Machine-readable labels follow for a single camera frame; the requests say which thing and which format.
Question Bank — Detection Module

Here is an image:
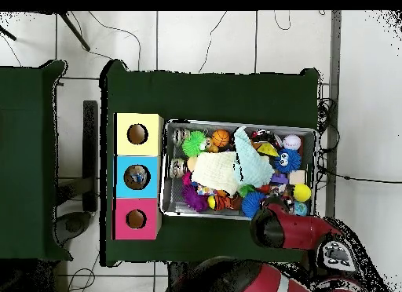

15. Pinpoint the yellow plastic ball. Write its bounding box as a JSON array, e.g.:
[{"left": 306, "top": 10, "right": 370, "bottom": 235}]
[{"left": 292, "top": 183, "right": 312, "bottom": 203}]

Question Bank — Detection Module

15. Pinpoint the mint waffle cloth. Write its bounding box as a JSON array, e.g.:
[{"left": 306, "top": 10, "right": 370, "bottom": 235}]
[{"left": 232, "top": 126, "right": 275, "bottom": 188}]

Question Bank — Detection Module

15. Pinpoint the crushed clear bottle blue label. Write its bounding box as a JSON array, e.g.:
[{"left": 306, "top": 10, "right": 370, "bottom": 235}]
[{"left": 131, "top": 166, "right": 151, "bottom": 186}]

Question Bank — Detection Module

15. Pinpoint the shallow mesh bin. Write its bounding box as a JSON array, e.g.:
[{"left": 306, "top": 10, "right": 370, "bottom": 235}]
[{"left": 160, "top": 118, "right": 317, "bottom": 224}]

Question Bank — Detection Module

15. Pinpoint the wooden box with three holes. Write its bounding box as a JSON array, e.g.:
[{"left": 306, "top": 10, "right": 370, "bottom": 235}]
[{"left": 111, "top": 111, "right": 164, "bottom": 242}]

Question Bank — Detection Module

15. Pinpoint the small blue spiky ball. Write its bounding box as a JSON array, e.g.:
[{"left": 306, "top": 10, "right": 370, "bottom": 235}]
[{"left": 240, "top": 191, "right": 267, "bottom": 219}]

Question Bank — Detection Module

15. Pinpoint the blue spiky ball with eyes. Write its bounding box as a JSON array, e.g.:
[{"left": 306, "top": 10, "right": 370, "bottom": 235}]
[{"left": 273, "top": 148, "right": 302, "bottom": 173}]

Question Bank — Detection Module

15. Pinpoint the yellow cheese wedge toy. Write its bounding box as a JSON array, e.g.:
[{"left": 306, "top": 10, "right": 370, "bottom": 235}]
[{"left": 257, "top": 141, "right": 280, "bottom": 158}]

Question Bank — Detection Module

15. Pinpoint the white toy baseball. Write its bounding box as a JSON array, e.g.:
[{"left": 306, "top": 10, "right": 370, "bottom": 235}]
[{"left": 282, "top": 133, "right": 302, "bottom": 151}]

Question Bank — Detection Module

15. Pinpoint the cream waffle cloth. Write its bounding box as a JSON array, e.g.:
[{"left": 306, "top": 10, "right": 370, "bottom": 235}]
[{"left": 190, "top": 151, "right": 241, "bottom": 195}]

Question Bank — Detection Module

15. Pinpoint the purple spiky ball toy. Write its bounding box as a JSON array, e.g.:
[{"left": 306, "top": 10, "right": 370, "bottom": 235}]
[{"left": 181, "top": 184, "right": 210, "bottom": 214}]

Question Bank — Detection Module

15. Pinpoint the orange toy basketball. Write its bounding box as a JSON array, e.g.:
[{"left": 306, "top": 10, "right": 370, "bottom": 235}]
[{"left": 211, "top": 129, "right": 231, "bottom": 148}]

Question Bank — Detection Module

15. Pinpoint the green spiky ball toy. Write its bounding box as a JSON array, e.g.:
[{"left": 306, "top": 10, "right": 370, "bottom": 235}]
[{"left": 181, "top": 130, "right": 208, "bottom": 158}]

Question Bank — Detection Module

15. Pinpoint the dark green tablecloth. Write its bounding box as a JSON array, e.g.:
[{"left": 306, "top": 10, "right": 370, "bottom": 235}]
[
  {"left": 99, "top": 59, "right": 321, "bottom": 268},
  {"left": 0, "top": 60, "right": 73, "bottom": 262}
]

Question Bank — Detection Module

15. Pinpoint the black upright panel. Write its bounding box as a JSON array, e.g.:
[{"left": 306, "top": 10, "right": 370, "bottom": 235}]
[{"left": 82, "top": 100, "right": 99, "bottom": 213}]

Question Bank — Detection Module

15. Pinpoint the grey rounded base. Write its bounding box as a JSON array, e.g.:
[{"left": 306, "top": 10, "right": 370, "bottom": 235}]
[{"left": 54, "top": 210, "right": 93, "bottom": 246}]

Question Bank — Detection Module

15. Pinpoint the long black tripod leg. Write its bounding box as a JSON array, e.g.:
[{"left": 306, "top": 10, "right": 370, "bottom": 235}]
[{"left": 57, "top": 11, "right": 91, "bottom": 52}]

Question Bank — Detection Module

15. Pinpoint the short black tripod leg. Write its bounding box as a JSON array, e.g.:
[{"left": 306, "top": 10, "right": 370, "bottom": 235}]
[{"left": 0, "top": 24, "right": 17, "bottom": 41}]

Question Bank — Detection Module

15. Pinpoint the black cable with connector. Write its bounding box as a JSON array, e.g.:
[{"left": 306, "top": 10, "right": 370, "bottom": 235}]
[{"left": 316, "top": 164, "right": 402, "bottom": 184}]

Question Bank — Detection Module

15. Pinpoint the black cable bundle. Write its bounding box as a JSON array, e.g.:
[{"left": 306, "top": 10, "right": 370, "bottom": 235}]
[{"left": 316, "top": 97, "right": 341, "bottom": 155}]

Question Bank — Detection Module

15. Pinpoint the grey floor rail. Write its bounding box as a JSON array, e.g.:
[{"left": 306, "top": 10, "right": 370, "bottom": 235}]
[{"left": 324, "top": 10, "right": 342, "bottom": 218}]

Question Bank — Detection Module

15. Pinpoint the thin black cable loop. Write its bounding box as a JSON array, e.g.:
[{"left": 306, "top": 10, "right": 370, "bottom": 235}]
[{"left": 273, "top": 11, "right": 292, "bottom": 31}]

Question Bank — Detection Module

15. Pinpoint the thin black floor cable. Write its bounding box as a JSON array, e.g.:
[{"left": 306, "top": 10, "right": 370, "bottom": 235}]
[
  {"left": 198, "top": 11, "right": 228, "bottom": 74},
  {"left": 69, "top": 11, "right": 141, "bottom": 71}
]

